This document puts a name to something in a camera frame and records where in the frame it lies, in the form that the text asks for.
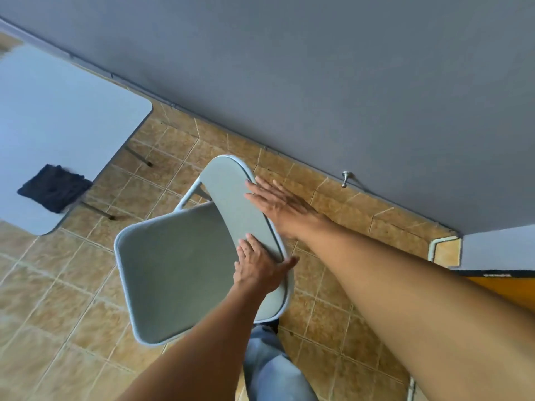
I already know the grey folding chair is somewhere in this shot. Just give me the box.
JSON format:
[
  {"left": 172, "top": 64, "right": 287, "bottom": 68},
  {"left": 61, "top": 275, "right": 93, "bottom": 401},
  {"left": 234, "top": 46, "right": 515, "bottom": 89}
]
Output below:
[{"left": 114, "top": 154, "right": 296, "bottom": 347}]

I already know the orange door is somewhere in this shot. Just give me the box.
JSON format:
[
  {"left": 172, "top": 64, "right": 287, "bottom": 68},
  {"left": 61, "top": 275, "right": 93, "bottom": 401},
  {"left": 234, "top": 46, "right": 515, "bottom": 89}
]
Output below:
[{"left": 449, "top": 269, "right": 535, "bottom": 316}]

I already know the person's leg in blue jeans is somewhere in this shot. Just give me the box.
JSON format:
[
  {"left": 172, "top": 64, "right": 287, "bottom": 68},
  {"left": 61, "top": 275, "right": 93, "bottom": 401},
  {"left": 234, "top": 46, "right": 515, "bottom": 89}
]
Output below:
[{"left": 243, "top": 325, "right": 319, "bottom": 401}]

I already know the white cable conduit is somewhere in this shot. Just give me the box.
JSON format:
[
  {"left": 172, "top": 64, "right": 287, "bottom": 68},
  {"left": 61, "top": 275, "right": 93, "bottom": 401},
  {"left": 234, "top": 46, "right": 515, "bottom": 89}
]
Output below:
[{"left": 427, "top": 235, "right": 461, "bottom": 264}]

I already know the person's right forearm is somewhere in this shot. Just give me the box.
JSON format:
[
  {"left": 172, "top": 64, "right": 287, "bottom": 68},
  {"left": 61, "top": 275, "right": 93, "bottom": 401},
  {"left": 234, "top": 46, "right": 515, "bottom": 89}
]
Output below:
[{"left": 293, "top": 218, "right": 535, "bottom": 401}]

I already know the black shoe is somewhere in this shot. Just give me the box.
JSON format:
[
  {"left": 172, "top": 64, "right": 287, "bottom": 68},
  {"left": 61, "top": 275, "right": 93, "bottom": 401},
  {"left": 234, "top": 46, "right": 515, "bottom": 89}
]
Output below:
[{"left": 253, "top": 318, "right": 280, "bottom": 335}]

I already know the person's left forearm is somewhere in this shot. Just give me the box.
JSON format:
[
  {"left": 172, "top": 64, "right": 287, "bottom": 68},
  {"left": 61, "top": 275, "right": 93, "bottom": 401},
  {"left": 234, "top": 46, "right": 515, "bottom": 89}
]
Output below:
[{"left": 116, "top": 284, "right": 268, "bottom": 401}]

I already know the dark folded cloth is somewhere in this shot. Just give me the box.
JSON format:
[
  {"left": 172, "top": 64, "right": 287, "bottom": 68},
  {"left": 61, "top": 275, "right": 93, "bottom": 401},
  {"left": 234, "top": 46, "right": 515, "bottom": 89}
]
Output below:
[{"left": 17, "top": 164, "right": 93, "bottom": 214}]

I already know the person's right hand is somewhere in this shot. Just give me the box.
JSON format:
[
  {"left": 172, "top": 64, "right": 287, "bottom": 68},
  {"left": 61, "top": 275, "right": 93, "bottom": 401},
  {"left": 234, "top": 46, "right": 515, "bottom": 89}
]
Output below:
[{"left": 244, "top": 177, "right": 333, "bottom": 243}]

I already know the white folding table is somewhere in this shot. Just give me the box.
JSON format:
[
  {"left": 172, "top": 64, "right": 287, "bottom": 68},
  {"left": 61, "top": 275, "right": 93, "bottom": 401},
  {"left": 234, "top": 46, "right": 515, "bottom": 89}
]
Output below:
[{"left": 0, "top": 43, "right": 154, "bottom": 237}]

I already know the person's left hand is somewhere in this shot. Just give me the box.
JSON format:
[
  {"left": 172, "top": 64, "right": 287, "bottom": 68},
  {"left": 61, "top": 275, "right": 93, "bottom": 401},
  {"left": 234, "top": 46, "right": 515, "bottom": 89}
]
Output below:
[{"left": 233, "top": 233, "right": 300, "bottom": 295}]

